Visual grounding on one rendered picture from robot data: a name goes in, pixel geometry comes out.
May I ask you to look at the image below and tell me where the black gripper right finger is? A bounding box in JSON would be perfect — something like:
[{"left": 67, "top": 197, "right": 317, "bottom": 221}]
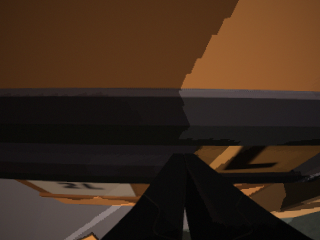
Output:
[{"left": 183, "top": 153, "right": 312, "bottom": 240}]

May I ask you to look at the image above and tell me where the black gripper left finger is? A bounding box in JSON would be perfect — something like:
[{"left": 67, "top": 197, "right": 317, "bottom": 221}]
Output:
[{"left": 101, "top": 153, "right": 187, "bottom": 240}]

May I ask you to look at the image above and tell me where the orange letter tile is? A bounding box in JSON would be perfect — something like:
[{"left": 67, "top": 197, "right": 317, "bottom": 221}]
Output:
[
  {"left": 193, "top": 145, "right": 320, "bottom": 173},
  {"left": 80, "top": 233, "right": 99, "bottom": 240}
]

